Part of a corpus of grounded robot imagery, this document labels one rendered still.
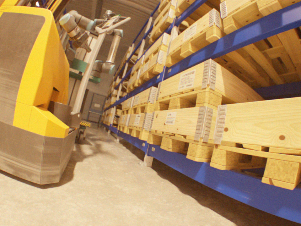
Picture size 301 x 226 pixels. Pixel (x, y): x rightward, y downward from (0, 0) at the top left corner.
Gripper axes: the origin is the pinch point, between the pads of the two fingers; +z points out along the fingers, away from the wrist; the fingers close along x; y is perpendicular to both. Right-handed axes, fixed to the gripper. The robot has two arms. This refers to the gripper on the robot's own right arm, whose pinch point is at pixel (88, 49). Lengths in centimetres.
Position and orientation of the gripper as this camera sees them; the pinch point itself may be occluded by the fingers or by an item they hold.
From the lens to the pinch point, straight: 119.8
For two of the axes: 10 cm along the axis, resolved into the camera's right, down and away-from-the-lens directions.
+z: 3.2, 4.6, 8.3
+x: 3.1, -8.8, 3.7
